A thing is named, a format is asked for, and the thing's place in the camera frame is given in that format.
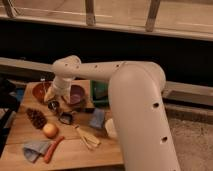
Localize blue-grey cloth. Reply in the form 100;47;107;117
22;140;51;163

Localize apple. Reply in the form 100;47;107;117
43;123;58;138

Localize red-brown bowl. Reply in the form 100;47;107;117
32;82;51;104

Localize wooden tongs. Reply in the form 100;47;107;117
75;125;101;150

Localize purple bowl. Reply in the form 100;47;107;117
65;85;85;106

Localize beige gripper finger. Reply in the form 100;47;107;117
44;87;55;102
62;93;70;104

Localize black measuring cup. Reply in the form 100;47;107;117
59;111;77;125

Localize white paper cup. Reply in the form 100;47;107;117
105;118;117;139

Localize orange carrot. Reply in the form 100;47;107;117
44;136;65;163

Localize green plastic tray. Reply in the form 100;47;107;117
90;81;108;106

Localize pine cone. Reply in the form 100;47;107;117
26;108;47;129

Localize metal spoon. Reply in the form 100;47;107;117
40;77;46;87

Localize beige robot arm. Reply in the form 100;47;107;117
52;56;181;171

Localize blue sponge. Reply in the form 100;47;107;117
89;108;105;129

